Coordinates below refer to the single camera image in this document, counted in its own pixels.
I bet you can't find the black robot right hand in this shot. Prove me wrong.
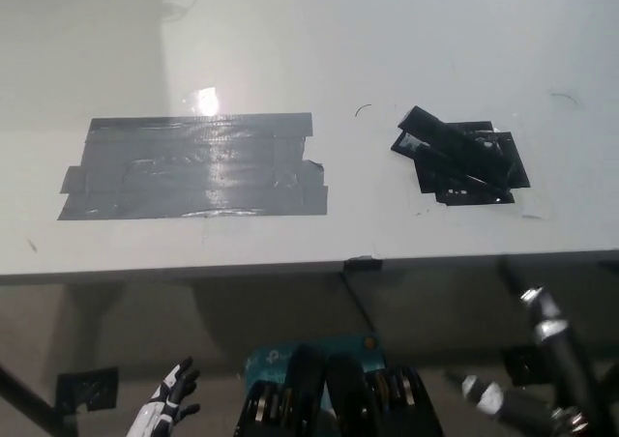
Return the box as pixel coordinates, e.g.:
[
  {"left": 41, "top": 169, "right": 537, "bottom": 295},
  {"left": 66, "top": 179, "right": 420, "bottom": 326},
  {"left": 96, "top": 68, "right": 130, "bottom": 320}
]
[{"left": 444, "top": 257, "right": 605, "bottom": 437}]

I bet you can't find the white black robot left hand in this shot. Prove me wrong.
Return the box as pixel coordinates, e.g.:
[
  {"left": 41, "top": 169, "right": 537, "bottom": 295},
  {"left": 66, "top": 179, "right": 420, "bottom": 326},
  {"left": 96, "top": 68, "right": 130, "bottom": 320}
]
[{"left": 125, "top": 357, "right": 202, "bottom": 437}]

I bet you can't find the black stapler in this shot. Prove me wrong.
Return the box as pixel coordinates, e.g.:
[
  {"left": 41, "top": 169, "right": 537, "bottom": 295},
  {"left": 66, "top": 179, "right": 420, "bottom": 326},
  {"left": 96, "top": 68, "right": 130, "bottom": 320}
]
[{"left": 389, "top": 105, "right": 515, "bottom": 192}]

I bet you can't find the black table leg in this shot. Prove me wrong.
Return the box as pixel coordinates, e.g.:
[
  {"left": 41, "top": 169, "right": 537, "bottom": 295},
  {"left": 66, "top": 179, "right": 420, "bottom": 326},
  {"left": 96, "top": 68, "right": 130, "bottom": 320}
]
[{"left": 0, "top": 359, "right": 78, "bottom": 436}]

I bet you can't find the black tape mark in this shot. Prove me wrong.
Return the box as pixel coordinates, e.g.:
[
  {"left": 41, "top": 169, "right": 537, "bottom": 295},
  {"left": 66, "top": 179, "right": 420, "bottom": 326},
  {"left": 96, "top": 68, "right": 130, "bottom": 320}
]
[{"left": 396, "top": 117, "right": 531, "bottom": 207}]

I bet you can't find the thin black cable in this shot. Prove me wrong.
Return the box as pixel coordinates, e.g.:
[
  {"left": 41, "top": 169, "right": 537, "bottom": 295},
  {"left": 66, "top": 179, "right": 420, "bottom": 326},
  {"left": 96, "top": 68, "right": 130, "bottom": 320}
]
[{"left": 340, "top": 270, "right": 378, "bottom": 335}]

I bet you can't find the grey duct tape patch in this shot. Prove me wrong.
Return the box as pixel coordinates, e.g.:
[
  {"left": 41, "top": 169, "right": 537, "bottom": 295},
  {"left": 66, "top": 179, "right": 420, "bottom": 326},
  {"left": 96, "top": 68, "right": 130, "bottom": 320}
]
[{"left": 57, "top": 112, "right": 329, "bottom": 221}]

